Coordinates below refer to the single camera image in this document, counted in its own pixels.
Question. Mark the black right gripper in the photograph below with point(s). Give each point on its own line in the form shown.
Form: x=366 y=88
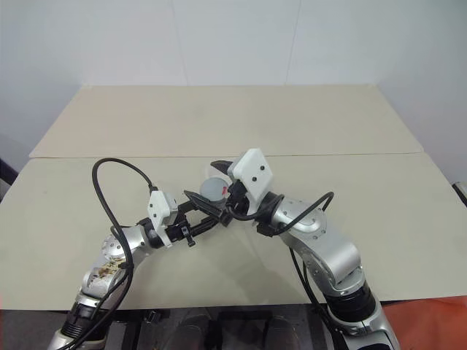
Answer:
x=238 y=198

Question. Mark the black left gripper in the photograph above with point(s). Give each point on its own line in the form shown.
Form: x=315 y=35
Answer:
x=178 y=229

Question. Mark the grey round jar lid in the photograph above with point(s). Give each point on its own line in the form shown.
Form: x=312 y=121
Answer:
x=211 y=187

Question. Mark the clear plastic jar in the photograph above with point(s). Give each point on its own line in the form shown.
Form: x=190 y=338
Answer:
x=208 y=171

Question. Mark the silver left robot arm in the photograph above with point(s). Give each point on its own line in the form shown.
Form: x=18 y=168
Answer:
x=109 y=251

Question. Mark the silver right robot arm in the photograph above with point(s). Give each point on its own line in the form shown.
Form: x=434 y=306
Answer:
x=328 y=248

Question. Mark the small black table clamp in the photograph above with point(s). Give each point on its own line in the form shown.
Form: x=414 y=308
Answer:
x=151 y=316

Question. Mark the dark grey object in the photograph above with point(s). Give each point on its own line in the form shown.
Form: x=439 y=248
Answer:
x=5 y=171

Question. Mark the white and black object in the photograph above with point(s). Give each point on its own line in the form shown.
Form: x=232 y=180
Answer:
x=461 y=191

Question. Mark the orange red sheet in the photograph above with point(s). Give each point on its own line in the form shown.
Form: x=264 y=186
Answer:
x=423 y=321

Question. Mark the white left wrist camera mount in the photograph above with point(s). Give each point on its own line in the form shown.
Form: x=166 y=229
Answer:
x=158 y=208

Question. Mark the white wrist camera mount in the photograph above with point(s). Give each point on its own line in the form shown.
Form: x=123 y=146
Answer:
x=255 y=171
x=158 y=208

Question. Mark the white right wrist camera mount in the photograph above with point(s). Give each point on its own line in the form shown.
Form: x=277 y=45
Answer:
x=255 y=171

